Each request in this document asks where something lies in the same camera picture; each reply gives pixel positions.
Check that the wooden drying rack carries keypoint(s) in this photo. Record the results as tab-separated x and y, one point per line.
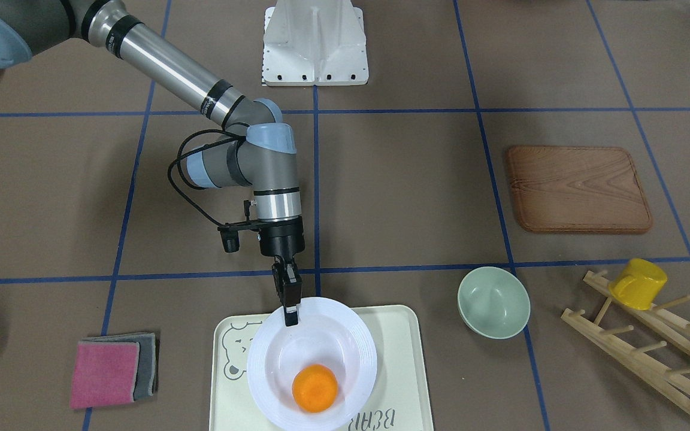
664	365

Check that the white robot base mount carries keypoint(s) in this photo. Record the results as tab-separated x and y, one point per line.
314	43

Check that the green ceramic bowl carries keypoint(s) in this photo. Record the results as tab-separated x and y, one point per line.
493	303

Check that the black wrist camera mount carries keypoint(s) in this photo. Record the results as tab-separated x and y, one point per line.
230	232

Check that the cream bear serving tray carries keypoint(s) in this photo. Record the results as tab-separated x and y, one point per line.
400	398

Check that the wooden cutting board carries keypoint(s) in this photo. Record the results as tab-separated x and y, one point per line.
574	189

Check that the pink folded cloth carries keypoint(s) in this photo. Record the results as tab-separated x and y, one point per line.
104	374

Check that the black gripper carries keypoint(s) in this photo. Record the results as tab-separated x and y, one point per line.
283	237

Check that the grey folded cloth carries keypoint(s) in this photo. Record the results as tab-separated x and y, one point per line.
147	363

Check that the white round plate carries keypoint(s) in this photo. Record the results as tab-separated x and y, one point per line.
327	333

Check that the orange fruit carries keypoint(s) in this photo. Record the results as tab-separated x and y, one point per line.
315	389

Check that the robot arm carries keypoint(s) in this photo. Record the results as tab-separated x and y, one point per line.
257	150

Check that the yellow mug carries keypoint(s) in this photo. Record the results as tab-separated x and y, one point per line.
638	284

